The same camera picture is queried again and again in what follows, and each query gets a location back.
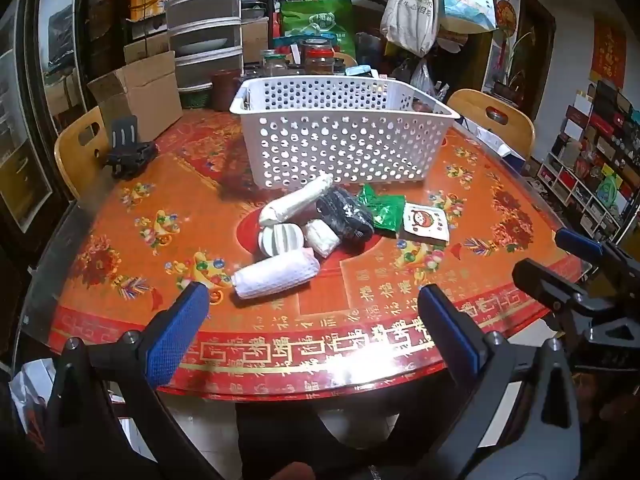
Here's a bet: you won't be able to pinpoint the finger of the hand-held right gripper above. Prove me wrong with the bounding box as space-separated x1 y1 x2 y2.
511 257 593 321
554 227 640 281

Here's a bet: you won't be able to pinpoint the beige canvas tote bag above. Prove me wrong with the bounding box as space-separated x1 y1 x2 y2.
380 0 441 58

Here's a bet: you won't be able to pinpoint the long white cloth roll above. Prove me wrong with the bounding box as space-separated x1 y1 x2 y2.
258 172 334 227

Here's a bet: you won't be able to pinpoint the large glass jar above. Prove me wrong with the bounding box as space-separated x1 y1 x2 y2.
302 39 336 77

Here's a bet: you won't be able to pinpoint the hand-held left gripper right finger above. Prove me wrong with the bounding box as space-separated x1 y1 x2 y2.
404 284 583 480

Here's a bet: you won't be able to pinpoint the white towel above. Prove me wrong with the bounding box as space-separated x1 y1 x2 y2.
232 247 321 303

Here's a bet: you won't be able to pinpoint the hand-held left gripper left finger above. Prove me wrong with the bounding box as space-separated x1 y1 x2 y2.
30 281 221 480

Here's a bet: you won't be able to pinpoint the white perforated plastic basket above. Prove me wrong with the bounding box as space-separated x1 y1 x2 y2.
229 75 461 191

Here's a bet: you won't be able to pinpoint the open cardboard box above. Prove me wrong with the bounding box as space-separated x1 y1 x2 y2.
87 50 183 143

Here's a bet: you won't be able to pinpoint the green snack packet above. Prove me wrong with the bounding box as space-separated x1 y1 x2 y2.
356 183 406 235

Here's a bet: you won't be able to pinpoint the shelf of boxes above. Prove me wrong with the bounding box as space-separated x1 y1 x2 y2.
537 80 640 238

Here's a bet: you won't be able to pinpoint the round white pad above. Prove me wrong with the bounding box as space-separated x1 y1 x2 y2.
257 222 306 259

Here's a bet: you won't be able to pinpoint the grey plastic drawer stack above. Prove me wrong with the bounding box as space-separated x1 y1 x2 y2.
165 0 245 93

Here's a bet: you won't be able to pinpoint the white red cartoon packet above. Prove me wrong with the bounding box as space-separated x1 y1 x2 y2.
398 202 451 247

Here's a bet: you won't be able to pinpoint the black phone holder clamp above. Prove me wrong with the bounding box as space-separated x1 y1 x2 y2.
103 115 160 181

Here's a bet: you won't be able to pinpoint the green shopping bag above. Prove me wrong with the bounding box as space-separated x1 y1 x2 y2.
278 0 357 61

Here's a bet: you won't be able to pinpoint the red wall poster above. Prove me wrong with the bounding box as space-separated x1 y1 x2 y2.
590 20 627 91

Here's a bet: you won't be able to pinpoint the wooden chair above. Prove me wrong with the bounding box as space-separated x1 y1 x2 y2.
446 88 536 158
53 106 113 201

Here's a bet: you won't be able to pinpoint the small glass jar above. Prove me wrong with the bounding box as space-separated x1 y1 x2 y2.
262 50 287 77

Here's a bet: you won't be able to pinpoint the brown mug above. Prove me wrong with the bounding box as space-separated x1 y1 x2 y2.
210 70 244 112

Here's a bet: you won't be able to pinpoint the white plastic bag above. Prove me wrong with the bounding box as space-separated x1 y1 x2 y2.
9 357 58 443

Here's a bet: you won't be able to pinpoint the black socks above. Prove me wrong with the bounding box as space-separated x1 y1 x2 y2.
316 187 375 248

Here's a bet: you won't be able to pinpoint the small white cloth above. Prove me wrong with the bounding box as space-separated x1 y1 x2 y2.
304 220 343 258

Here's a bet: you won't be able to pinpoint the green woven basket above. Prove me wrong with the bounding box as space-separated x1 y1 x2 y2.
177 85 217 110

